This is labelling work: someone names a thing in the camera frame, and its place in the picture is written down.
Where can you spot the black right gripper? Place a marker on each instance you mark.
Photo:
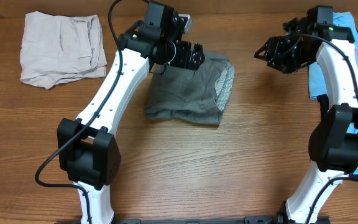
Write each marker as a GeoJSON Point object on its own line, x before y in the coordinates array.
{"type": "Point", "coordinates": [271, 47]}

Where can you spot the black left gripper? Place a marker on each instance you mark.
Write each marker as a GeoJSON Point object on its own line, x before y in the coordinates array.
{"type": "Point", "coordinates": [183, 59]}

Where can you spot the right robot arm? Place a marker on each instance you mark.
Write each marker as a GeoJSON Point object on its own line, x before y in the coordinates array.
{"type": "Point", "coordinates": [333, 145]}

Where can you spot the grey shorts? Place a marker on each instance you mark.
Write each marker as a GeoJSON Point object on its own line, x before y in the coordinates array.
{"type": "Point", "coordinates": [196, 96]}

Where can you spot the folded beige shorts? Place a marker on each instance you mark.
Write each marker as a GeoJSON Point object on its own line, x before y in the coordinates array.
{"type": "Point", "coordinates": [60, 49]}

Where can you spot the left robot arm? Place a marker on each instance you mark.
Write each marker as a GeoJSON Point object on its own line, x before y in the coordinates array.
{"type": "Point", "coordinates": [88, 149]}

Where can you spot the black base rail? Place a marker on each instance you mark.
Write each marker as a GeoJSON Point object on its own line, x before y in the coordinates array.
{"type": "Point", "coordinates": [246, 220]}

